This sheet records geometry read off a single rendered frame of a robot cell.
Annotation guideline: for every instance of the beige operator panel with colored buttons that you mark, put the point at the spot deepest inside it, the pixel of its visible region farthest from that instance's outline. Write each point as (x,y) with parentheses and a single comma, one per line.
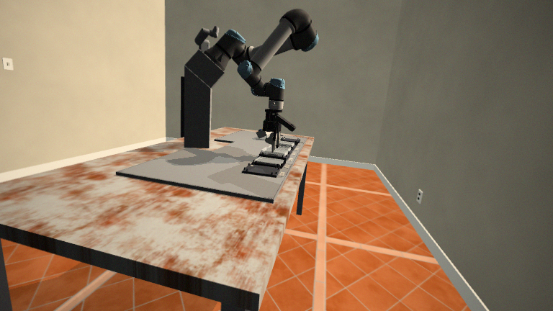
(262,135)

